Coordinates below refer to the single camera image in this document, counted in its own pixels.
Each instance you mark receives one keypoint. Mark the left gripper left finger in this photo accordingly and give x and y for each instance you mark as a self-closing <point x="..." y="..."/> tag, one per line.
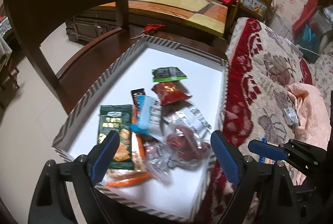
<point x="89" y="170"/>

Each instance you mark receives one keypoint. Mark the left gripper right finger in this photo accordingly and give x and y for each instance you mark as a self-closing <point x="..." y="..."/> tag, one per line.
<point x="240" y="173"/>

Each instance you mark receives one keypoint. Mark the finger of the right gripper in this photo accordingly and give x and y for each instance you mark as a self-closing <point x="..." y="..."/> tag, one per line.
<point x="306" y="158"/>
<point x="278" y="153"/>

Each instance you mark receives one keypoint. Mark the orange soda cracker pack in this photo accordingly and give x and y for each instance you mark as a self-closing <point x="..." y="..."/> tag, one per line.
<point x="127" y="167"/>

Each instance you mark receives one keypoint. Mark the white grey snack packet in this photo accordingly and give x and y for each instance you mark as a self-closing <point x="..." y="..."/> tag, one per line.
<point x="291" y="117"/>

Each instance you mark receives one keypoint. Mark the clear bag of red dates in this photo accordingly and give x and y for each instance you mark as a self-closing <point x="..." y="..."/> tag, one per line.
<point x="181" y="148"/>

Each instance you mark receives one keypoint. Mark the white small snack packet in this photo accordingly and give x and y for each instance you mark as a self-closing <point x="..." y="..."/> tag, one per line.
<point x="187" y="114"/>

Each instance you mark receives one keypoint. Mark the light blue snack packet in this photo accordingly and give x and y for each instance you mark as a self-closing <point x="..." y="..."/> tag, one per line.
<point x="149" y="118"/>

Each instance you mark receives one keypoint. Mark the brown coffee stick sachet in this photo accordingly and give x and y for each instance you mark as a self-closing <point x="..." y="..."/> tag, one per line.
<point x="135" y="94"/>

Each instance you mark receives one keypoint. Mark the red snack packet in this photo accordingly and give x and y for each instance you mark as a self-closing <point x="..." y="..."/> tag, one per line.
<point x="168" y="93"/>

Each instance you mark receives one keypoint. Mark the green black snack packet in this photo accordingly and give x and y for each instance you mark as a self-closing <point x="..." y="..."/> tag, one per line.
<point x="168" y="74"/>

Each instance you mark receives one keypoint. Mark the blue-edged Hokkaido cracker pack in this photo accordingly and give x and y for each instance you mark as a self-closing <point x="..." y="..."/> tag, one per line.
<point x="265" y="158"/>

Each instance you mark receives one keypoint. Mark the pink quilted blanket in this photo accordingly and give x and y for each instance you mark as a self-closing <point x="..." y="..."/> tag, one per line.
<point x="314" y="128"/>

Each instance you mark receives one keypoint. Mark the red floral plush blanket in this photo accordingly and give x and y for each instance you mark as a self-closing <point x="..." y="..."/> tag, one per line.
<point x="261" y="65"/>

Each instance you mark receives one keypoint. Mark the white tray with striped rim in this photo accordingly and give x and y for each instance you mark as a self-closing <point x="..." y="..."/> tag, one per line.
<point x="206" y="83"/>

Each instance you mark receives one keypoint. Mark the teal plastic bag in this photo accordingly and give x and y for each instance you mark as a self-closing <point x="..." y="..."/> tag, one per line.
<point x="309" y="43"/>

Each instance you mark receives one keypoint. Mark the wooden side shelf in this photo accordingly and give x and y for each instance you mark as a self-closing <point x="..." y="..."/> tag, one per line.
<point x="258" y="9"/>

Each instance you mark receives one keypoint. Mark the wooden coffee table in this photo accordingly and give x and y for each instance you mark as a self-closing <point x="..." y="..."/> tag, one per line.
<point x="201" y="20"/>

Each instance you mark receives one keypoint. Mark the dark wooden chair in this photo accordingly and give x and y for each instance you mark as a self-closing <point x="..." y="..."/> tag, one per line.
<point x="34" y="20"/>

